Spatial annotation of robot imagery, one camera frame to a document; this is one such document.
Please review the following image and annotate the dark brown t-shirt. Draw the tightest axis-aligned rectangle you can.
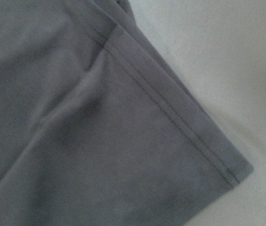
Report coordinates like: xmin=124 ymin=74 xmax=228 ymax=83
xmin=0 ymin=0 xmax=253 ymax=226

